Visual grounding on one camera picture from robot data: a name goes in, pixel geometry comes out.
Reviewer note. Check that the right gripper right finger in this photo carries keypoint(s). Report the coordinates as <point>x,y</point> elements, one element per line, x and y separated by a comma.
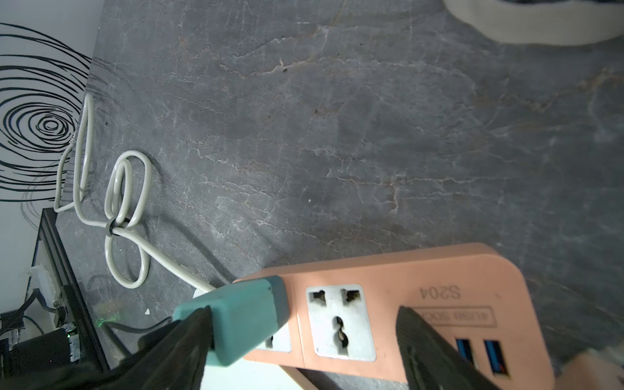
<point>429,361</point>

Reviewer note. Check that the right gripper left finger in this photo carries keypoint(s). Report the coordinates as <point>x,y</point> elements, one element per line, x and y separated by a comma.
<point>176,361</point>

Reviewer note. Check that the teal charger adapter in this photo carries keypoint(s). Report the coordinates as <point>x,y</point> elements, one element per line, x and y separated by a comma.
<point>243,316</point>

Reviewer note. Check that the pink power strip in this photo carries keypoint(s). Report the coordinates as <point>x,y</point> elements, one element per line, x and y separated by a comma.
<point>343,314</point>

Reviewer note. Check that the white scalloped bowl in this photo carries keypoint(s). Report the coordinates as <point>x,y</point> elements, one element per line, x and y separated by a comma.
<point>563,23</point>

